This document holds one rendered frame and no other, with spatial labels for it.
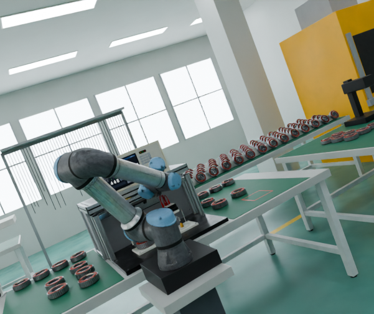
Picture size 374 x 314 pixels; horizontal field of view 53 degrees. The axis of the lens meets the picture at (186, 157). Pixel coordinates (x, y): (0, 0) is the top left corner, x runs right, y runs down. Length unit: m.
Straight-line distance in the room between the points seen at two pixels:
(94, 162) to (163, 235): 0.42
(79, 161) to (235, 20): 5.07
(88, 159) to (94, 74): 7.63
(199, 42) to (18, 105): 4.67
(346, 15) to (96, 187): 4.30
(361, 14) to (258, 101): 1.83
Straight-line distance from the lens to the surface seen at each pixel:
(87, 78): 8.93
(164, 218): 1.53
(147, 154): 2.34
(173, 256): 1.57
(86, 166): 1.39
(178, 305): 1.51
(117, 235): 2.43
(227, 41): 6.04
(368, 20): 5.54
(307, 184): 2.44
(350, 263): 2.76
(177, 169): 2.37
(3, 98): 8.71
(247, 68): 6.05
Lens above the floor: 1.35
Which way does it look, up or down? 5 degrees down
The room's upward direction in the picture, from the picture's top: 22 degrees counter-clockwise
